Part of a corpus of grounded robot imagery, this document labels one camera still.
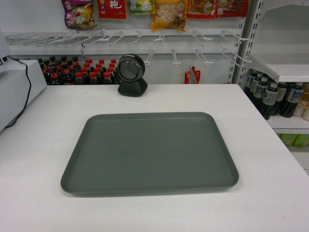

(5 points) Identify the black round barcode scanner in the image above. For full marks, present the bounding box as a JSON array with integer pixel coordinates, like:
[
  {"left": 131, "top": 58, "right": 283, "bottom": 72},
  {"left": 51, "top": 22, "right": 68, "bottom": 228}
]
[{"left": 117, "top": 54, "right": 148, "bottom": 97}]

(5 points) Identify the grey rectangular serving tray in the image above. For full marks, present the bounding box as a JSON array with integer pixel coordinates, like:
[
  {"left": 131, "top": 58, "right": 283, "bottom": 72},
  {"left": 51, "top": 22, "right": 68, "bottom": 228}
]
[{"left": 60, "top": 112, "right": 239, "bottom": 196}]

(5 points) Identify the white checkout table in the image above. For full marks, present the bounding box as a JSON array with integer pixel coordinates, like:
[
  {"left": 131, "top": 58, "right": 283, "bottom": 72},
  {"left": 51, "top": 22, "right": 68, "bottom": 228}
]
[{"left": 0, "top": 84, "right": 309, "bottom": 232}]

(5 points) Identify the white metal store shelf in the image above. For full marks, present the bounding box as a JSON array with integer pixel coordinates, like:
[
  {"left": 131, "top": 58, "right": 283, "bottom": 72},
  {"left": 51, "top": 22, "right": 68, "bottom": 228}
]
[{"left": 243, "top": 0, "right": 309, "bottom": 83}]

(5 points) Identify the purple hanging snack bag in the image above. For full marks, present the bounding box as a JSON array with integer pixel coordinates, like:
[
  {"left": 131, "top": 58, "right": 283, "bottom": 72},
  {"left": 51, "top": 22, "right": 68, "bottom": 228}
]
[{"left": 61, "top": 0, "right": 96, "bottom": 30}]

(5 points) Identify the red sauce pouch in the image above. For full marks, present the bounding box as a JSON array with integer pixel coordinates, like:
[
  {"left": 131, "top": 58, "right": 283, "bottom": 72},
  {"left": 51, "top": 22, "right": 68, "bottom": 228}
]
[{"left": 184, "top": 66, "right": 201, "bottom": 84}]

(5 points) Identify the white peg hook rack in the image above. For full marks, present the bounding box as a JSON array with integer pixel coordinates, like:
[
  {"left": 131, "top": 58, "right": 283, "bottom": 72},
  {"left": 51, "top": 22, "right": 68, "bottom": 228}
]
[{"left": 4, "top": 29, "right": 249, "bottom": 67}]

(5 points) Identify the white cash register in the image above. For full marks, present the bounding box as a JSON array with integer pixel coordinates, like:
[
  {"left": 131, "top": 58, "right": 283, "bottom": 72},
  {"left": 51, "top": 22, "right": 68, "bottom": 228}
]
[{"left": 0, "top": 33, "right": 47, "bottom": 130}]

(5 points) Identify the black power cable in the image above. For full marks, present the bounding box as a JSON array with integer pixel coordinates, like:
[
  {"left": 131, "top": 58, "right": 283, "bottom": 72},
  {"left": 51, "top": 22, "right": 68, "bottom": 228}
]
[{"left": 4, "top": 57, "right": 32, "bottom": 128}]

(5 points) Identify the yellow chips bag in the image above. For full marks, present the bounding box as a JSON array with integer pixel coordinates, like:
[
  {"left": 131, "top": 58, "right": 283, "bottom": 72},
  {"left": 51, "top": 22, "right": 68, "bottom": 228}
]
[{"left": 151, "top": 0, "right": 188, "bottom": 32}]

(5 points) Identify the red hanging snack bag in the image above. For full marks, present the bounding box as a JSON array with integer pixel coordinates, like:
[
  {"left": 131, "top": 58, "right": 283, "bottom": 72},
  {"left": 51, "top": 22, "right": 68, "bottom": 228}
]
[{"left": 97, "top": 0, "right": 126, "bottom": 19}]

